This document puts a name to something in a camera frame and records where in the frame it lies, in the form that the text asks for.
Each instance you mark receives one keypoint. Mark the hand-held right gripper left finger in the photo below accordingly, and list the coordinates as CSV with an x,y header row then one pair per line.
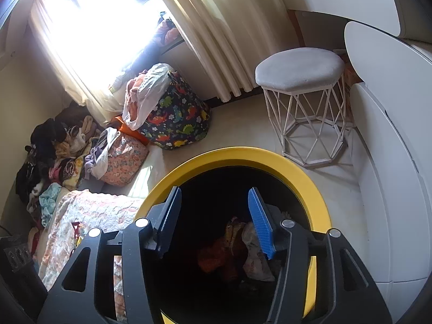
x,y
168,221

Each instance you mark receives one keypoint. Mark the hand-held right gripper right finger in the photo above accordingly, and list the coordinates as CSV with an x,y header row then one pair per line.
x,y
262,222

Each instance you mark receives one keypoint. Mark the yellow trash bin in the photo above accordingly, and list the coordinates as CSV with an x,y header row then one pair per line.
x,y
236,154

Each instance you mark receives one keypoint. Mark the orange snack wrapper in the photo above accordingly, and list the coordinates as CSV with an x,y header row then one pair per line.
x,y
222,253

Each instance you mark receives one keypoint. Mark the long red snack wrapper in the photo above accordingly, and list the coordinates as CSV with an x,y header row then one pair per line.
x,y
77,231

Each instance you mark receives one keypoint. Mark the light blue garment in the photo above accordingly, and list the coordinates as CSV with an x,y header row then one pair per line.
x,y
50,199

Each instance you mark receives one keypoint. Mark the pink floral fabric bag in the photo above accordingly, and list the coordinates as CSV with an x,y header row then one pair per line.
x,y
125,162

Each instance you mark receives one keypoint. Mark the floral printed blanket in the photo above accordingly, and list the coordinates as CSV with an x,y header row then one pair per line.
x,y
91,209

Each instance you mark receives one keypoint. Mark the white and purple garment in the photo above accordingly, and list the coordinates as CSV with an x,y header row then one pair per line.
x,y
101,157

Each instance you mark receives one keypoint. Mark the dinosaur print fabric bag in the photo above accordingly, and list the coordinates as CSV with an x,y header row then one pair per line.
x,y
179,114

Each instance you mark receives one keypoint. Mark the pile of clothes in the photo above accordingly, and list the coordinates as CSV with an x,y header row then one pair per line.
x,y
50,148

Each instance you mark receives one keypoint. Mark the orange cloth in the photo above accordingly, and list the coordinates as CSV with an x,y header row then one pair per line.
x,y
132,96

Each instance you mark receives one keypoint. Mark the white plastic bag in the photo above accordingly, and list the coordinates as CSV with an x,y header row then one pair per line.
x,y
152,84

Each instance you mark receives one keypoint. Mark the heap of windowsill clothes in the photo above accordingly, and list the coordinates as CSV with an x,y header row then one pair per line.
x,y
162,37

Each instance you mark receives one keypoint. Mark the thick cream curtain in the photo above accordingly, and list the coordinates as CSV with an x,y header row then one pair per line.
x,y
216,30

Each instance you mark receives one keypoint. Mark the sheer cream curtain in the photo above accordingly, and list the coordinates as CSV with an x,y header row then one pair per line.
x,y
50,23

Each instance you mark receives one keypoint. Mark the white desk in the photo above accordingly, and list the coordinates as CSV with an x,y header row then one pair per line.
x,y
354,0

